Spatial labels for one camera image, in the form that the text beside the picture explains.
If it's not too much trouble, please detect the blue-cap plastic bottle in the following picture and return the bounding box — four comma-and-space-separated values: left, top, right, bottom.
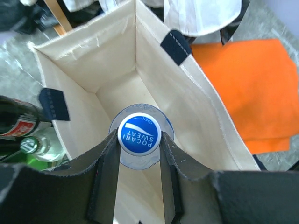
108, 104, 175, 170

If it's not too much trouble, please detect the dark green glass bottle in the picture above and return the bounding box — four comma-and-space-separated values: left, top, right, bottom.
0, 151, 52, 171

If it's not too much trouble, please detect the dark shark print garment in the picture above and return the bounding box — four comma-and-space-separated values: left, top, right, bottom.
0, 0, 250, 45

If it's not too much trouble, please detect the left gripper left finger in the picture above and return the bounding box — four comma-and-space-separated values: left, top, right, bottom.
0, 131, 119, 224

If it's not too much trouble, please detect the wooden clothes rack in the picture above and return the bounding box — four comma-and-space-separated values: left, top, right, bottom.
44, 0, 73, 35

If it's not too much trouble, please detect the coca-cola glass bottle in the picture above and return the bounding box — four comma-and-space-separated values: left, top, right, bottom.
0, 95, 52, 138

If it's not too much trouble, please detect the folded orange cloth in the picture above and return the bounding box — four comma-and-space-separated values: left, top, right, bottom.
191, 39, 299, 154

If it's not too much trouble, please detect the clear chang bottle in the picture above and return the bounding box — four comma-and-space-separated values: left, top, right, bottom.
20, 127, 65, 162

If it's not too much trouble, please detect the white pleated garment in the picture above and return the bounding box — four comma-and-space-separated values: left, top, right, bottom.
57, 0, 243, 37

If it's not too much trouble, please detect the beige canvas tote bag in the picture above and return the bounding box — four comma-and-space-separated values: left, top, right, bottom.
28, 0, 268, 224

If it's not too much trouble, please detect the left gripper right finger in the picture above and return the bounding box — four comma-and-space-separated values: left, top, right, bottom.
160, 133, 299, 224

